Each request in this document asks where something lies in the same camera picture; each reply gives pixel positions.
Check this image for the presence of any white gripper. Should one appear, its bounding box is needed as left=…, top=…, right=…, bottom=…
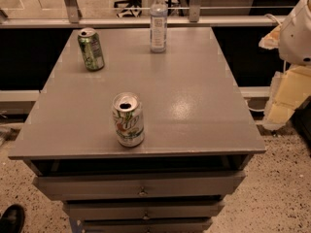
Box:
left=259, top=0, right=311, bottom=131

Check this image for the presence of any green soda can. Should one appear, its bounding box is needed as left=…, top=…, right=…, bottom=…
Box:
left=78, top=28, right=105, bottom=71

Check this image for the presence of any white 7up can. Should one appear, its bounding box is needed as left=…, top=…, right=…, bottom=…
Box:
left=112, top=92, right=145, bottom=148

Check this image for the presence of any grey drawer cabinet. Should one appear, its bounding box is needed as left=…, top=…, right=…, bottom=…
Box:
left=11, top=27, right=264, bottom=233

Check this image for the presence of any clear plastic water bottle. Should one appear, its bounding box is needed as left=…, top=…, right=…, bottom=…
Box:
left=150, top=0, right=168, bottom=52

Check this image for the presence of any black office chair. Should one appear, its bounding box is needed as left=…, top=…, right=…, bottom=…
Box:
left=114, top=0, right=142, bottom=17

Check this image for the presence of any top grey drawer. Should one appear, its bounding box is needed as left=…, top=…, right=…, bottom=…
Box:
left=33, top=171, right=245, bottom=201

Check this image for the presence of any grey drawer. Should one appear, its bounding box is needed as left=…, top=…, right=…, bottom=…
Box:
left=33, top=171, right=245, bottom=201
left=83, top=217, right=212, bottom=233
left=64, top=200, right=225, bottom=220

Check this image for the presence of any middle grey drawer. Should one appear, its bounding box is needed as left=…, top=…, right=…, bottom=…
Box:
left=64, top=200, right=225, bottom=220

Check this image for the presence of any bottom grey drawer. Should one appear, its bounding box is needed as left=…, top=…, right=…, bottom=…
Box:
left=83, top=217, right=212, bottom=233

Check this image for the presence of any black shoe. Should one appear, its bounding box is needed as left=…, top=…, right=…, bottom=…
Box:
left=0, top=204, right=25, bottom=233

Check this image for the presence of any white cable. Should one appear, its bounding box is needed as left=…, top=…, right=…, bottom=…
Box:
left=263, top=13, right=284, bottom=27

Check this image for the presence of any metal railing frame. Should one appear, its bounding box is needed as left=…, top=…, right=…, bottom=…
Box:
left=0, top=0, right=293, bottom=28

